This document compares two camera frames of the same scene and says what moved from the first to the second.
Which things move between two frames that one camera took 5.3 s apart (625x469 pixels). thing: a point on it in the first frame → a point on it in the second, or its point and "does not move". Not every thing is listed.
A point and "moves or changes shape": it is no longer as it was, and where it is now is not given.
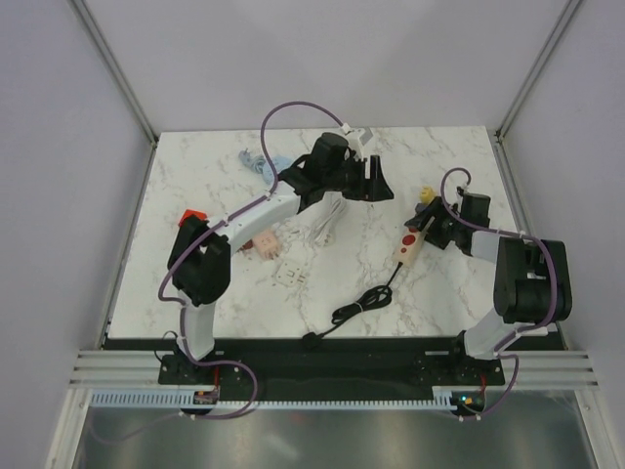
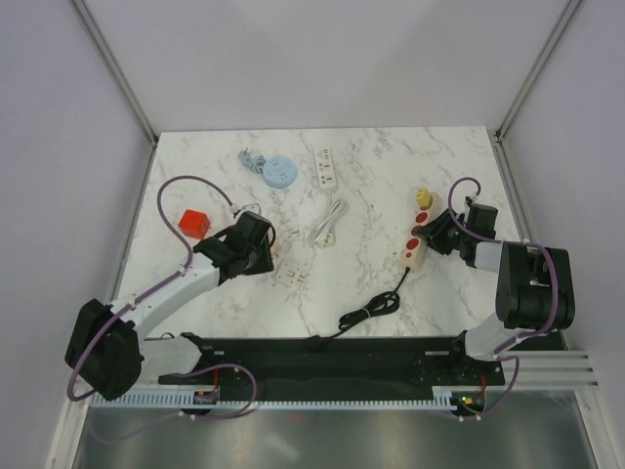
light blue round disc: [259, 164] does not move
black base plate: [271, 365] does not move
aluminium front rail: [115, 368] does not move
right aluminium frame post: [536, 68] does not move
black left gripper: [373, 191] → [266, 263]
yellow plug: [427, 194] moves or changes shape
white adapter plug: [289, 274] does not move
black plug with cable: [375, 298] moves or changes shape
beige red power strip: [408, 247] moves or changes shape
